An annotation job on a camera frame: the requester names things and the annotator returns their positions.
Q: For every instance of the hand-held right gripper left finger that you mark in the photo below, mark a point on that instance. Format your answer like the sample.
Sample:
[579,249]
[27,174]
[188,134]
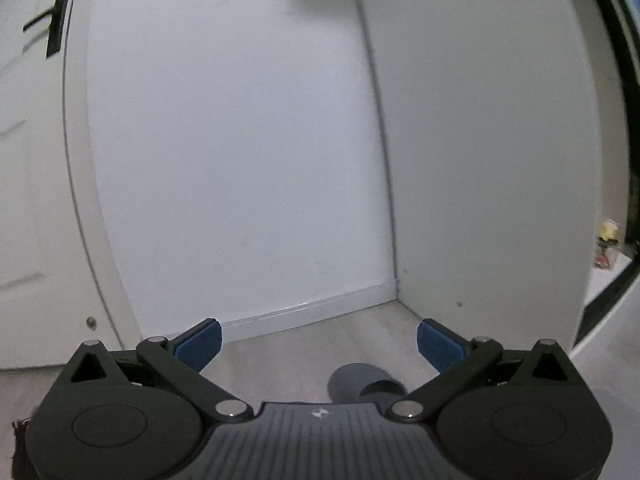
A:
[200,345]

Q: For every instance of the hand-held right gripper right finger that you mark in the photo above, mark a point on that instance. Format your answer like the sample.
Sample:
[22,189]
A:
[442,347]

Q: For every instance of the grey slide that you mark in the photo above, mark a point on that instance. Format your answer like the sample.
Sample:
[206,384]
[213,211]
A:
[350,380]

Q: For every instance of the white baseboard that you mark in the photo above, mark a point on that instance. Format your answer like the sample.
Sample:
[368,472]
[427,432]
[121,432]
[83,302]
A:
[300,307]

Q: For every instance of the white door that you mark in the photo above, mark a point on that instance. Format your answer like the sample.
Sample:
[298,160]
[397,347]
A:
[30,210]

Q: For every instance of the black frame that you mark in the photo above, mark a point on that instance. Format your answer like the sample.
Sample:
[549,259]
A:
[635,185]

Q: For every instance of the white door frame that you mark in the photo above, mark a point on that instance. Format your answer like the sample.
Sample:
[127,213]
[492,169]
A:
[76,110]

